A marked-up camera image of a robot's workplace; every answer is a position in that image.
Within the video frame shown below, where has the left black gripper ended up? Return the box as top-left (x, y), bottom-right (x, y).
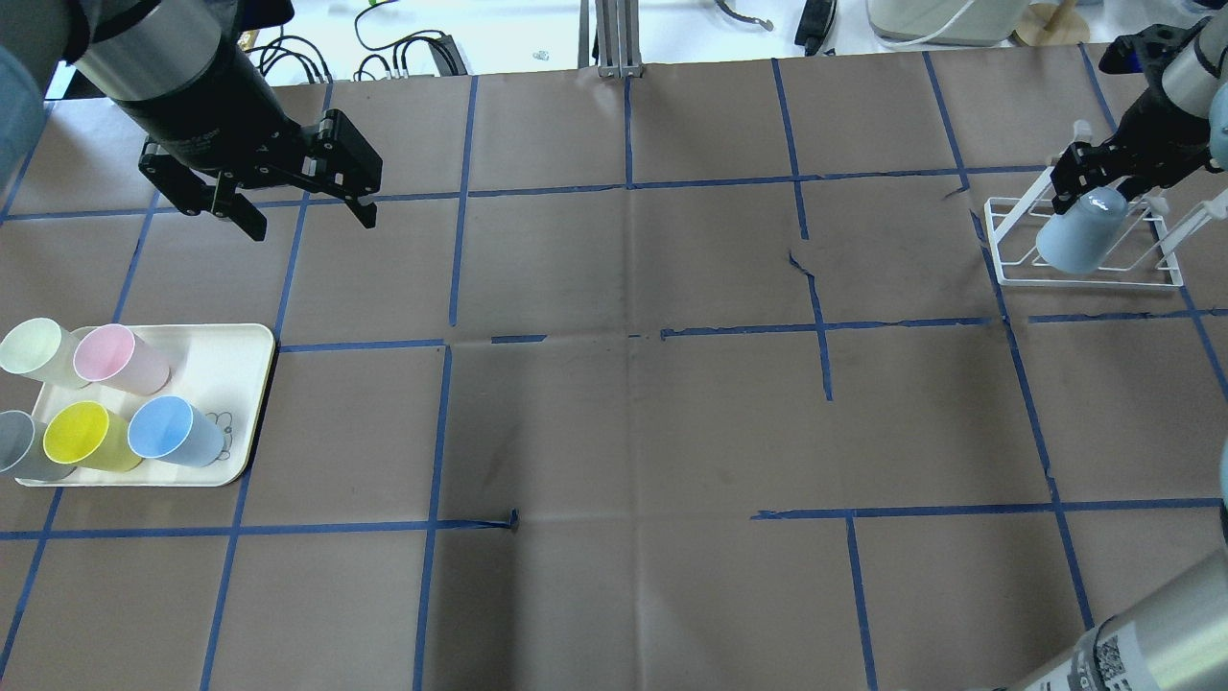
top-left (118, 39), bottom-right (386, 242)

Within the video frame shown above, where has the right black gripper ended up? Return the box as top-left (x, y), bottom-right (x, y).
top-left (1050, 28), bottom-right (1219, 215)

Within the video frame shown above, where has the grey-blue plastic cup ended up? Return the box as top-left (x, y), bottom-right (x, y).
top-left (1036, 185), bottom-right (1130, 275)

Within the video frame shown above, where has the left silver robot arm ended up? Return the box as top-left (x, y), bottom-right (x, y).
top-left (1, 1), bottom-right (383, 241)

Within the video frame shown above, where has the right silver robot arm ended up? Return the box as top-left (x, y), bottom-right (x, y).
top-left (985, 12), bottom-right (1227, 690)

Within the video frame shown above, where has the pink cup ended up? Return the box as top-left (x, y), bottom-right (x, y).
top-left (72, 323), bottom-right (172, 396)

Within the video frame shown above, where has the light blue cup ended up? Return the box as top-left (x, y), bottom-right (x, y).
top-left (126, 396), bottom-right (226, 468)

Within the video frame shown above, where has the pale green cup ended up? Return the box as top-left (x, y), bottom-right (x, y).
top-left (1, 318), bottom-right (88, 389)

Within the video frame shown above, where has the yellow cup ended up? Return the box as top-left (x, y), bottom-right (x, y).
top-left (42, 401), bottom-right (142, 473)

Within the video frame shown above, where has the grey cup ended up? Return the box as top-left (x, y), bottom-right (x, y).
top-left (1, 410), bottom-right (76, 482)

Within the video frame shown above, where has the cream rectangular tray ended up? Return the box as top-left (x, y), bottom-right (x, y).
top-left (50, 323), bottom-right (276, 488)

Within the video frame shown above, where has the white wire cup rack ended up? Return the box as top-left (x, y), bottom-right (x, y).
top-left (982, 122), bottom-right (1226, 292)

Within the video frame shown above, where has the aluminium frame post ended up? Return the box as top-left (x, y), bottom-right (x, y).
top-left (578, 1), bottom-right (643, 79)

